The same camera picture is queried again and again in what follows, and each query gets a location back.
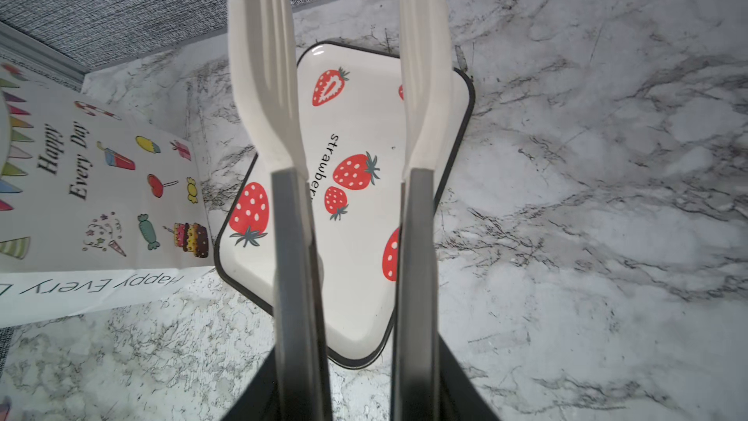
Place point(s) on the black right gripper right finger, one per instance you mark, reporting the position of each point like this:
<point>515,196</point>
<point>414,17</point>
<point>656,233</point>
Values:
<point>458,398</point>

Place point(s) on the white paper gift bag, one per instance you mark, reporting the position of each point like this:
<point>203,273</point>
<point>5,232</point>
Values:
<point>98,209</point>

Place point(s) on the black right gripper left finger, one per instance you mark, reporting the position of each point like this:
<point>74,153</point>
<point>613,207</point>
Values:
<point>259,402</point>

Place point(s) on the white slotted bread tongs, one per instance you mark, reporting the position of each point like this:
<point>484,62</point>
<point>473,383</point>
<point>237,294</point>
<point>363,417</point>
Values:
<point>263,70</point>

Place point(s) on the white tray with black rim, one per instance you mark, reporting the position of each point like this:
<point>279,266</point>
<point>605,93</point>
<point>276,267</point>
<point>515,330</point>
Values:
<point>353,125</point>

